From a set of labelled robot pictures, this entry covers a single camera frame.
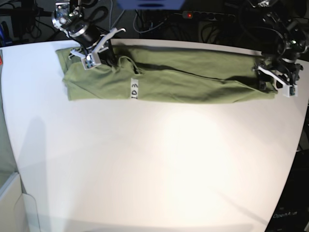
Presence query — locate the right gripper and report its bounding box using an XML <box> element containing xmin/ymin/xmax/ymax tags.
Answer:
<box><xmin>69</xmin><ymin>28</ymin><xmax>126</xmax><ymax>67</ymax></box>

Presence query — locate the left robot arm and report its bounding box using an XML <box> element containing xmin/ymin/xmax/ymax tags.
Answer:
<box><xmin>249</xmin><ymin>0</ymin><xmax>309</xmax><ymax>97</ymax></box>

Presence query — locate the white label ID3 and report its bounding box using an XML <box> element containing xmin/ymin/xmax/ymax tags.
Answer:
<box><xmin>130</xmin><ymin>78</ymin><xmax>139</xmax><ymax>100</ymax></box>

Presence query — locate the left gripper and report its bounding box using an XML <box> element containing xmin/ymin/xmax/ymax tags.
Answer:
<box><xmin>252</xmin><ymin>58</ymin><xmax>303</xmax><ymax>90</ymax></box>

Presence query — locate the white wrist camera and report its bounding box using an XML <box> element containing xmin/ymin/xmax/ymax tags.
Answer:
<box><xmin>81</xmin><ymin>54</ymin><xmax>101</xmax><ymax>71</ymax></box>
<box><xmin>282</xmin><ymin>85</ymin><xmax>298</xmax><ymax>98</ymax></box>

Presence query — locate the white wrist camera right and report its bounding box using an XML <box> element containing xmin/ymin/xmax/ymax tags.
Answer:
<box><xmin>81</xmin><ymin>54</ymin><xmax>101</xmax><ymax>71</ymax></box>

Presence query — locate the white bin at left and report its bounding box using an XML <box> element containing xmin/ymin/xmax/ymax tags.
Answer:
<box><xmin>0</xmin><ymin>172</ymin><xmax>41</xmax><ymax>232</ymax></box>

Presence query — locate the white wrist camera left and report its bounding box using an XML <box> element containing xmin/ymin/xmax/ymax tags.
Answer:
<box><xmin>282</xmin><ymin>85</ymin><xmax>298</xmax><ymax>98</ymax></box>

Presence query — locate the blue box overhead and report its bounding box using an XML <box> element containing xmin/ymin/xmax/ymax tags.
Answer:
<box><xmin>117</xmin><ymin>0</ymin><xmax>185</xmax><ymax>10</ymax></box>

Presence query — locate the green T-shirt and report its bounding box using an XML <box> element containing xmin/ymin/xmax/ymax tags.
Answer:
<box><xmin>56</xmin><ymin>46</ymin><xmax>277</xmax><ymax>104</ymax></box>

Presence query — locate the power strip with red light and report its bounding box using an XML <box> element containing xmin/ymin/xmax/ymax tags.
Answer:
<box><xmin>181</xmin><ymin>11</ymin><xmax>236</xmax><ymax>21</ymax></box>

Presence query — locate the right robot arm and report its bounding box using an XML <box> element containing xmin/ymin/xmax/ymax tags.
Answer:
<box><xmin>52</xmin><ymin>0</ymin><xmax>125</xmax><ymax>70</ymax></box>

